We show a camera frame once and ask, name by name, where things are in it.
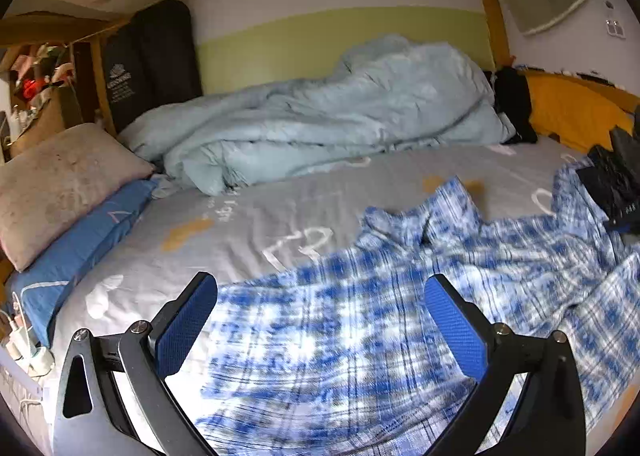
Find blue plaid flannel shirt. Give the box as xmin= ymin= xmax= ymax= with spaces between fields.
xmin=168 ymin=164 xmax=639 ymax=455

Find blue pillow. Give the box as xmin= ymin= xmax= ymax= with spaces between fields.
xmin=9 ymin=180 xmax=156 ymax=348

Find grey printed bed sheet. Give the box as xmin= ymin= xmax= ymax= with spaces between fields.
xmin=0 ymin=140 xmax=640 ymax=456

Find beige pillow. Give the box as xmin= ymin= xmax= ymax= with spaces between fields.
xmin=1 ymin=124 xmax=154 ymax=272

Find dark grey folded garment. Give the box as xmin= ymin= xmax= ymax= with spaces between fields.
xmin=576 ymin=108 xmax=640 ymax=235

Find orange yellow blanket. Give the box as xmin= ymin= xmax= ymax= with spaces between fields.
xmin=524 ymin=72 xmax=639 ymax=153

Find black garment by headboard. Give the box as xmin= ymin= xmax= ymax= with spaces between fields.
xmin=494 ymin=66 xmax=538 ymax=145

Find black hanging bag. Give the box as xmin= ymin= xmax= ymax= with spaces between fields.
xmin=102 ymin=0 xmax=203 ymax=132

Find light blue duvet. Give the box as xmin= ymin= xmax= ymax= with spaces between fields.
xmin=119 ymin=34 xmax=515 ymax=195

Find white charger cables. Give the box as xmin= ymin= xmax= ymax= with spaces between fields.
xmin=0 ymin=302 xmax=57 ymax=417

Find white wall switch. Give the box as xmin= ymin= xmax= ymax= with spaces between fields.
xmin=604 ymin=0 xmax=626 ymax=39

